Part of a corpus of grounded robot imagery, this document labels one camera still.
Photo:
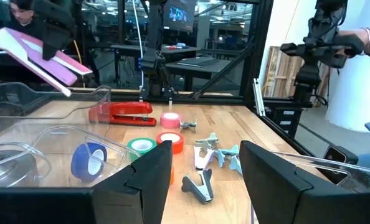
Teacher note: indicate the black storage box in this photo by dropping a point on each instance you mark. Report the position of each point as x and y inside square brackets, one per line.
[284, 119]

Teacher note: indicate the black camera box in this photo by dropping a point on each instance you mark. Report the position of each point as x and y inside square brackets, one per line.
[336, 154]

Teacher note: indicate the orange tape roll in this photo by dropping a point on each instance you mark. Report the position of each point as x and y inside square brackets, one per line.
[172, 175]

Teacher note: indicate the closed dark laptop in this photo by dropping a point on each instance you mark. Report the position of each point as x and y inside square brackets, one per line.
[200, 61]

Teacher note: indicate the pink tape roll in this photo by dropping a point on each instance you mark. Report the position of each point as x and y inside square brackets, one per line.
[164, 123]

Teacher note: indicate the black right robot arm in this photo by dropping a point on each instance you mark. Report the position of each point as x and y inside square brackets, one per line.
[154, 46]

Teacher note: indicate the clear plastic tray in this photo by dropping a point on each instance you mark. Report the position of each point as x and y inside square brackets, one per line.
[359, 177]
[63, 146]
[79, 102]

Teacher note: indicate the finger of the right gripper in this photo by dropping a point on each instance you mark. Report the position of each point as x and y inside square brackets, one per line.
[52, 48]

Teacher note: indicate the lavender staple remover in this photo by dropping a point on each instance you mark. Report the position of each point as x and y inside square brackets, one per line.
[203, 160]

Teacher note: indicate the black staple remover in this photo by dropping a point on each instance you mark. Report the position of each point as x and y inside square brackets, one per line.
[200, 189]

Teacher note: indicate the light blue staple remover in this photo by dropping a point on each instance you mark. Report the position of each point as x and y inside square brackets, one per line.
[225, 153]
[235, 163]

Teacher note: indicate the red tape roll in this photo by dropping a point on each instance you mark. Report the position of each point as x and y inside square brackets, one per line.
[178, 146]

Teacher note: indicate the person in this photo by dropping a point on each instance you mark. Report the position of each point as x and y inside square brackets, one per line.
[20, 14]

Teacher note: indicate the black desk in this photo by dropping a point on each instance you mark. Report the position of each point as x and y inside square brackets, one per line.
[126, 48]
[203, 70]

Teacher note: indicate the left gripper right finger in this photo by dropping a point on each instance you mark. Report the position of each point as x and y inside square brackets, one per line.
[272, 186]

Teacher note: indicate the dark computer monitor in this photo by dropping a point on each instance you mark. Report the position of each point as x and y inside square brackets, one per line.
[178, 14]

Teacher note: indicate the black aluminium rig frame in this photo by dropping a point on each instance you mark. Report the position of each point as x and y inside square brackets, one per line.
[256, 46]

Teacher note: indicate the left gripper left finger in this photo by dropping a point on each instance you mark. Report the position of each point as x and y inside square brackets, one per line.
[135, 193]

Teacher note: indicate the wooden pallet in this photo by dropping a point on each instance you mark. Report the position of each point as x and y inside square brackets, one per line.
[281, 71]

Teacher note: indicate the silver aluminium bar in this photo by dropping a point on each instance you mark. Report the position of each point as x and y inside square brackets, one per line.
[259, 99]

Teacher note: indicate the pink stapler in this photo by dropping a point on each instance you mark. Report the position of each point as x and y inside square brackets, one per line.
[63, 73]

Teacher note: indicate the red stapler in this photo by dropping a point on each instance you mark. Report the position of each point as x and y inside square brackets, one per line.
[129, 109]

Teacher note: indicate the blue tape roll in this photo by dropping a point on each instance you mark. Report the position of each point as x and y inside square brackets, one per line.
[79, 165]

